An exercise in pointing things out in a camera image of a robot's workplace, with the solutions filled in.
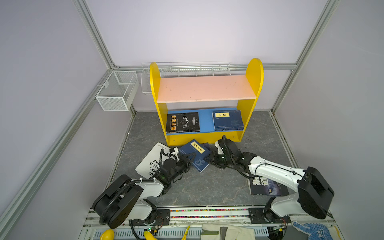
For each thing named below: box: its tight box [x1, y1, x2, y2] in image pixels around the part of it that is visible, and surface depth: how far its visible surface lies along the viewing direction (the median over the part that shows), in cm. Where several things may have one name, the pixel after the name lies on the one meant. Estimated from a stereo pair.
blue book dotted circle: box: [198, 142, 211, 153], surface depth 86 cm
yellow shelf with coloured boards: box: [149, 58, 264, 148], surface depth 92 cm
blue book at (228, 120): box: [212, 110, 244, 132], surface depth 96 cm
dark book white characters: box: [249, 174, 290, 196], surface depth 83 cm
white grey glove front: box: [200, 224, 256, 240], surface depth 71 cm
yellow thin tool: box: [181, 224, 191, 240], surface depth 68 cm
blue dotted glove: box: [292, 221, 334, 240], surface depth 71 cm
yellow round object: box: [100, 228, 115, 240], surface depth 67 cm
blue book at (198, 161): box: [179, 138, 211, 173], surface depth 84 cm
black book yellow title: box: [166, 112, 200, 134], surface depth 96 cm
